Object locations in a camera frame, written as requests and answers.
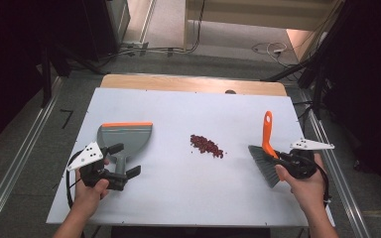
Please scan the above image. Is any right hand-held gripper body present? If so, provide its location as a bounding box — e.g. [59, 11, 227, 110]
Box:
[285, 137, 336, 180]

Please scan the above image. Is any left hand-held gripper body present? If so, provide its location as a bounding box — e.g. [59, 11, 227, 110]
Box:
[66, 141, 129, 192]

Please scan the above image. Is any grey dustpan with orange edge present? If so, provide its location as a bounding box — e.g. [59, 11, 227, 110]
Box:
[96, 121, 154, 177]

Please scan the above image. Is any grey brush with orange handle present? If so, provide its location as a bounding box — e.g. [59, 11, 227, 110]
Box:
[247, 110, 288, 189]

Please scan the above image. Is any pile of red beans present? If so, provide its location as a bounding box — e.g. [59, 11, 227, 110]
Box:
[189, 133, 228, 160]

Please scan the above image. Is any person's left hand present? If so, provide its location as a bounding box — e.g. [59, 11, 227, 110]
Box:
[72, 159, 111, 216]

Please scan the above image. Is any person's right hand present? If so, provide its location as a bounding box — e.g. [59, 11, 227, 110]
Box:
[274, 153, 327, 212]

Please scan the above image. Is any black metal stand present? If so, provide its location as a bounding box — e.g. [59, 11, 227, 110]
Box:
[260, 0, 355, 121]
[39, 41, 108, 109]

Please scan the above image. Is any white table board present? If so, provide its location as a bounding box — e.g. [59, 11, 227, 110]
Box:
[46, 86, 336, 229]

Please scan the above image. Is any wooden table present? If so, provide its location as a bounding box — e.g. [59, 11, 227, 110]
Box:
[99, 73, 289, 98]

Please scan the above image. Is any grey power strip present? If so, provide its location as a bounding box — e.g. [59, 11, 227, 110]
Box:
[121, 40, 150, 52]

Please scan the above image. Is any dark cabinet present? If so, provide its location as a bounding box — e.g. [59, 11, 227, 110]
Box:
[80, 0, 131, 63]

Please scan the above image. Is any light wooden furniture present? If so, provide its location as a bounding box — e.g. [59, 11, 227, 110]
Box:
[183, 0, 345, 53]

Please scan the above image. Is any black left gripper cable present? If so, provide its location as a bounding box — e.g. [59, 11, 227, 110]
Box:
[65, 149, 84, 210]

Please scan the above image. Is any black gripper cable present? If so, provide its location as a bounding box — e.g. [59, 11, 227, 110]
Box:
[65, 149, 84, 210]
[297, 153, 332, 208]

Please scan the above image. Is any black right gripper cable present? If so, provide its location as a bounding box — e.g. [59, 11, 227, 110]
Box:
[297, 153, 332, 208]

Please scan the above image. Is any metal floor rail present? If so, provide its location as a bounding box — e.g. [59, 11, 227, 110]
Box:
[298, 88, 372, 238]
[0, 76, 64, 238]

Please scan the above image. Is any white floor cable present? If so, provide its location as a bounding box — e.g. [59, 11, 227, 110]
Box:
[251, 41, 290, 61]

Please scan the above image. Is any bundle of floor cables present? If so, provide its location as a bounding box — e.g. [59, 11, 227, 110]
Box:
[107, 0, 207, 59]

